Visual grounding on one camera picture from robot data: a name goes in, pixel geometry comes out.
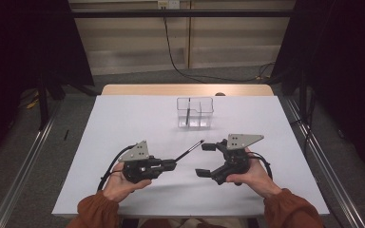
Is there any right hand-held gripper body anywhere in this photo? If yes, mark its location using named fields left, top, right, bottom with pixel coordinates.
left=210, top=133, right=265, bottom=186

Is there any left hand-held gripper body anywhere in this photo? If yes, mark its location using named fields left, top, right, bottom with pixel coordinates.
left=118, top=140, right=166, bottom=185

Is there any clear acrylic organizer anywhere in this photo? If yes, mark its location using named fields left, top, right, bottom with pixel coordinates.
left=176, top=96, right=215, bottom=129

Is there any person's left hand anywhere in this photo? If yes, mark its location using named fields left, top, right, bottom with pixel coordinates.
left=103, top=161, right=153, bottom=203

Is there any person's right hand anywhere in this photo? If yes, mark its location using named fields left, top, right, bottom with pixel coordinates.
left=226, top=148, right=281, bottom=199

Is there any white table sheet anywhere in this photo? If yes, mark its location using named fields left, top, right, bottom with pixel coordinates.
left=51, top=94, right=331, bottom=219

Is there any wooden table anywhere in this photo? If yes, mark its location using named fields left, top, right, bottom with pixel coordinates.
left=101, top=84, right=275, bottom=97

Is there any black metal stand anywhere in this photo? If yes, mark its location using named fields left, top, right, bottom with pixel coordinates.
left=298, top=69, right=309, bottom=125
left=36, top=70, right=50, bottom=131

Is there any light wooden desk leg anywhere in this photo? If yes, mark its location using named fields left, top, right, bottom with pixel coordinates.
left=185, top=0, right=194, bottom=69

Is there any black curtain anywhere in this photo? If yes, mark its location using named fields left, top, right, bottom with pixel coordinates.
left=0, top=0, right=95, bottom=165
left=270, top=0, right=365, bottom=174

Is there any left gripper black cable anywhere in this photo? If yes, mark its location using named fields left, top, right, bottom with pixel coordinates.
left=97, top=143, right=138, bottom=192

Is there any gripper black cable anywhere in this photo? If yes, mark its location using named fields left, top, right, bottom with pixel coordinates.
left=97, top=143, right=138, bottom=192
left=248, top=151, right=274, bottom=181

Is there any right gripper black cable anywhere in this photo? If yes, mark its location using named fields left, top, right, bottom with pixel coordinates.
left=248, top=151, right=274, bottom=181

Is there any metal floor rail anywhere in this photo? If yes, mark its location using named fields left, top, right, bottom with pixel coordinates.
left=284, top=94, right=365, bottom=228
left=0, top=94, right=65, bottom=228

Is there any black wall cable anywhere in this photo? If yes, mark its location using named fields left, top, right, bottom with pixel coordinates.
left=162, top=7, right=276, bottom=84

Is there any white wall socket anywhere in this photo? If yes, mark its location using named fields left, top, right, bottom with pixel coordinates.
left=157, top=0, right=181, bottom=10

